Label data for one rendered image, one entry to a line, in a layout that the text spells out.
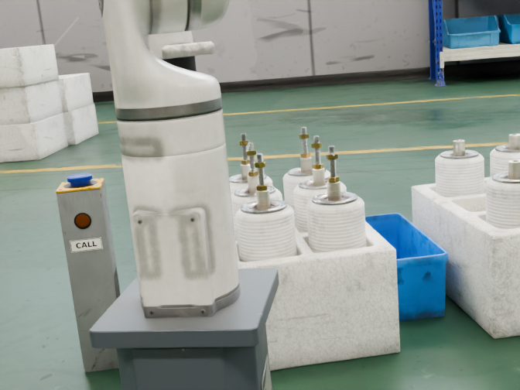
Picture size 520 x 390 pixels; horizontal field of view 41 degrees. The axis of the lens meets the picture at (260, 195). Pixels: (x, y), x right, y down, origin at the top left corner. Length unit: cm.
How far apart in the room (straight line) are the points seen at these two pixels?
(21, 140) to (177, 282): 302
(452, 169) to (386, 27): 470
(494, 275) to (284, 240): 35
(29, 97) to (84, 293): 246
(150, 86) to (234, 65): 565
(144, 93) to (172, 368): 23
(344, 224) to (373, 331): 18
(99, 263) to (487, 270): 64
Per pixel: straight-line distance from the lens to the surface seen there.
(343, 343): 116
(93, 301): 119
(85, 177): 116
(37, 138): 358
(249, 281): 68
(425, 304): 131
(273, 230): 111
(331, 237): 113
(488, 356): 120
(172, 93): 57
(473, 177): 145
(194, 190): 59
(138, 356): 63
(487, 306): 125
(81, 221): 115
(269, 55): 616
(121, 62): 58
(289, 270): 110
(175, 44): 118
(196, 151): 58
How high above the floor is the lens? 54
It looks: 13 degrees down
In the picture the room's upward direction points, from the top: 5 degrees counter-clockwise
